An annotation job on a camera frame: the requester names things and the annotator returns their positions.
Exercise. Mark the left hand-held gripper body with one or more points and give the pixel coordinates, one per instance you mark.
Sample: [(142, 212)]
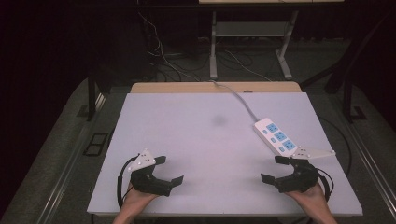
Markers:
[(146, 182)]

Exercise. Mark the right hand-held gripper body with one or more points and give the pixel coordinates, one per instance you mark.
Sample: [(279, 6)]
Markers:
[(300, 179)]

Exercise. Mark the white power strip blue sockets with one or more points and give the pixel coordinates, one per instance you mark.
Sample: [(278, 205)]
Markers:
[(275, 137)]

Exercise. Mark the person's left hand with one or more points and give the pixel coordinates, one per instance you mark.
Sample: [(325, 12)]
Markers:
[(135, 202)]

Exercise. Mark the person's right hand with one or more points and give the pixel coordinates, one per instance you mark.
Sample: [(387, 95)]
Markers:
[(314, 199)]

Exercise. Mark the grey metal stand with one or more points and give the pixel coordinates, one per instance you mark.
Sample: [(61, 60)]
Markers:
[(249, 29)]

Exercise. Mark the black floor frame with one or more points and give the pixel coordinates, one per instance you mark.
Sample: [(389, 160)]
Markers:
[(96, 144)]

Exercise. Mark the metal floor rail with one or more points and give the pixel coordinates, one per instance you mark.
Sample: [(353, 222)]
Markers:
[(71, 158), (370, 161)]

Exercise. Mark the black stand post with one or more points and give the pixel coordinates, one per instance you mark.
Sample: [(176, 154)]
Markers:
[(348, 99), (91, 96)]

